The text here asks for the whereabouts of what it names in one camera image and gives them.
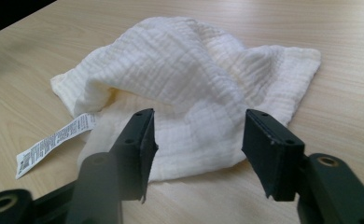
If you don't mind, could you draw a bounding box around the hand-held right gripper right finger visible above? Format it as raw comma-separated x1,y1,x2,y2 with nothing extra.
241,108,306,203

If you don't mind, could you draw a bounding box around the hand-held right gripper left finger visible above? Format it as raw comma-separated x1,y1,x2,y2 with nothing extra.
108,107,160,203

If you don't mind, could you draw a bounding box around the white muslin towel with tag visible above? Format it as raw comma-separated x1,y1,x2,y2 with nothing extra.
15,16,322,183

